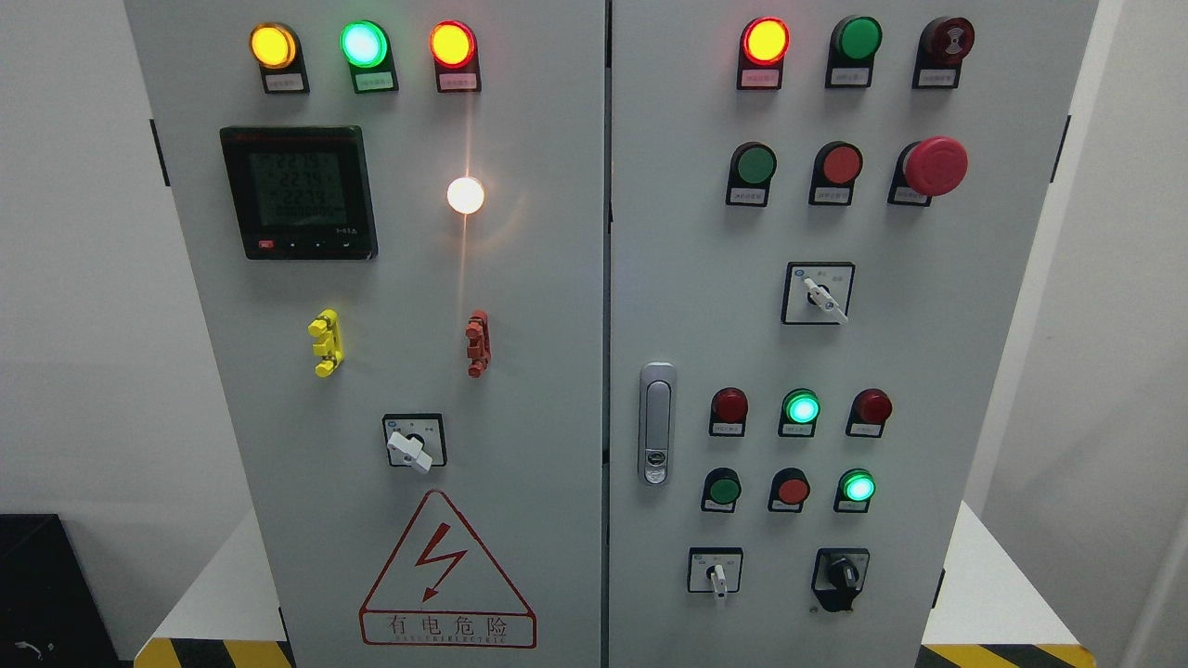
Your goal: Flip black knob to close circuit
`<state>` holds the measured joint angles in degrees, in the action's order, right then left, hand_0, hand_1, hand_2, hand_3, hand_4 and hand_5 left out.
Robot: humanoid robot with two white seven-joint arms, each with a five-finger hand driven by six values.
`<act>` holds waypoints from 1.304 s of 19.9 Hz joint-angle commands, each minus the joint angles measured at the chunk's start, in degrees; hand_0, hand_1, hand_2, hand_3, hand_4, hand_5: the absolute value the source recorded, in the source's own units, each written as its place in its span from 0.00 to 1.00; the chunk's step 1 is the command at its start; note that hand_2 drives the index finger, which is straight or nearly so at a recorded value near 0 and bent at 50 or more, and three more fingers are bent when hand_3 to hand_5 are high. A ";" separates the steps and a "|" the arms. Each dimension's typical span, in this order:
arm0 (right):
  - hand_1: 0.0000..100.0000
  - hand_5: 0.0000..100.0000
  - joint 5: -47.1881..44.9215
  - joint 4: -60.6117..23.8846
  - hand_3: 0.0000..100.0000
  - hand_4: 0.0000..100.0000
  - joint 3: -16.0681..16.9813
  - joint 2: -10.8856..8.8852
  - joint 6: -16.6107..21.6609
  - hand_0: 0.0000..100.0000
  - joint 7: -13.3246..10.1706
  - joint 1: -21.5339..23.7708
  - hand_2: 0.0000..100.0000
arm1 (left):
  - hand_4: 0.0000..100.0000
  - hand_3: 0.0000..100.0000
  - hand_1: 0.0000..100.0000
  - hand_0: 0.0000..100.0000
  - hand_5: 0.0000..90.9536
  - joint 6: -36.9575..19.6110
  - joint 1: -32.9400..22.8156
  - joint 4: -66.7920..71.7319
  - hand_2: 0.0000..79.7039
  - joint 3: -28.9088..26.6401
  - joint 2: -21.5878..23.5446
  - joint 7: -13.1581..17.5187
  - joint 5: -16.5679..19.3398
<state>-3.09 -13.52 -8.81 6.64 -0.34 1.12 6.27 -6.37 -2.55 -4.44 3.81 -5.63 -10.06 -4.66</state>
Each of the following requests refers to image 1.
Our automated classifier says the grey cabinet door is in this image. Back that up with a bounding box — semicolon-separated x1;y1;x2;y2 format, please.
608;1;1098;667
124;1;605;667

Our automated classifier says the grey left cabinet door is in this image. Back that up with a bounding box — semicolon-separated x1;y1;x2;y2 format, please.
124;1;605;667

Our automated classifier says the green lit indicator middle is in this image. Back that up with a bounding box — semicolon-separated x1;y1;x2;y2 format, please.
778;387;820;437

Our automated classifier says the green push button upper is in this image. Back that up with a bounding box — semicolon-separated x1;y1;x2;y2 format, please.
725;141;777;207

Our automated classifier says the white selector switch lower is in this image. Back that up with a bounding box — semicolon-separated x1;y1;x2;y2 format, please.
685;546;745;600

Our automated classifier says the red terminal connector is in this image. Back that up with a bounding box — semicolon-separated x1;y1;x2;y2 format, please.
465;309;492;378

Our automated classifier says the red electric hazard sign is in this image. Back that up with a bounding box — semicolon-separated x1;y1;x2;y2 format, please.
359;490;537;649

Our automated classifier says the white selector switch left door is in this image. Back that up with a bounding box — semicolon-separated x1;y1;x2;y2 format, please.
381;412;448;474

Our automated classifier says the black box lower left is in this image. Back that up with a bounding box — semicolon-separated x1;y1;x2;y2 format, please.
1;513;121;667

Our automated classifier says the white selector switch upper right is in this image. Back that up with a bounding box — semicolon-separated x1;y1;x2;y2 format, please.
781;261;857;324

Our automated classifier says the grey right cabinet door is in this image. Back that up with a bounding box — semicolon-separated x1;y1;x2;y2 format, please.
608;1;1098;667

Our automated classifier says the dark red indicator right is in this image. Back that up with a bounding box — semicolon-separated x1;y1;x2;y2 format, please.
846;387;895;439

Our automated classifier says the yellow terminal connector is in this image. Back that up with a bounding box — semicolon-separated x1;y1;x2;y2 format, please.
308;308;345;378

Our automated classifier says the white platform with hazard stripes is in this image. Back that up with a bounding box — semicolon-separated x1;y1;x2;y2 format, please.
133;505;1097;667

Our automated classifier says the green lit indicator lower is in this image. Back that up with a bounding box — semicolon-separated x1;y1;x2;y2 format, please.
834;467;877;513

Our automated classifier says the red lit indicator right door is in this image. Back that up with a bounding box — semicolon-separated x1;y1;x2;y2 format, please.
737;15;791;90

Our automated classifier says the green unlit indicator top right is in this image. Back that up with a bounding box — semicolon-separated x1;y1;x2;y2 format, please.
826;14;884;89

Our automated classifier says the red indicator light top left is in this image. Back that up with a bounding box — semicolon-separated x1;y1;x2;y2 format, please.
429;19;481;93

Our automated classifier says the red push button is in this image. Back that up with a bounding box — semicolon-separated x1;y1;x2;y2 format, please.
767;467;811;513
807;141;864;206

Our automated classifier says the black digital power meter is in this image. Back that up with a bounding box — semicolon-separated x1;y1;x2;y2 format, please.
220;125;379;261

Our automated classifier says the green push button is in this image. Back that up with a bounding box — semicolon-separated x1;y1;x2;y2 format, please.
725;141;777;207
700;467;743;513

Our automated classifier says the red emergency stop button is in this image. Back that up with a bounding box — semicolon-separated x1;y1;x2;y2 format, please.
887;136;969;207

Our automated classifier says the dark red buzzer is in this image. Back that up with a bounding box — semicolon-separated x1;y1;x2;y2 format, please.
912;17;975;90

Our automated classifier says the black rotary knob switch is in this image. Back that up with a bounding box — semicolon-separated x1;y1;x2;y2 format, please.
811;548;871;612

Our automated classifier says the green indicator light top left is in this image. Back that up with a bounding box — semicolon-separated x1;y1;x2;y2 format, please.
339;19;399;94

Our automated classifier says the dark red indicator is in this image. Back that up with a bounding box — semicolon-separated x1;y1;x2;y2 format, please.
708;386;748;437
846;387;895;439

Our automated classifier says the green push button lower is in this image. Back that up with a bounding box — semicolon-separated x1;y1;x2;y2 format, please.
700;467;743;513

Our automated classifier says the white selector switch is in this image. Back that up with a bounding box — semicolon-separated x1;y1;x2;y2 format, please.
685;546;745;600
781;261;857;324

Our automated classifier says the silver door latch handle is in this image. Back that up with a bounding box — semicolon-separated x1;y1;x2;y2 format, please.
638;361;678;486

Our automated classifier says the red push button upper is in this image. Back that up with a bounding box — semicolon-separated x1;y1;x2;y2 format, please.
807;141;864;206

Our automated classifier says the dark red indicator left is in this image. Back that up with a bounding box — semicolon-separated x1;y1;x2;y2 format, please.
708;386;748;437

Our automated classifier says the white glowing indicator light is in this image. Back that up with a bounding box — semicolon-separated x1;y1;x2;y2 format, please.
446;176;486;216

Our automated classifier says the red push button lower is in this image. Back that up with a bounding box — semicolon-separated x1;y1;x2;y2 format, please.
767;467;811;513

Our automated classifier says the yellow indicator light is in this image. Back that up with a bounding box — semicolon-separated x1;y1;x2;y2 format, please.
249;23;309;94

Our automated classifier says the green lit indicator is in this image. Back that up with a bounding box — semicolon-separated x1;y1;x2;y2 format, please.
778;387;820;437
834;467;877;513

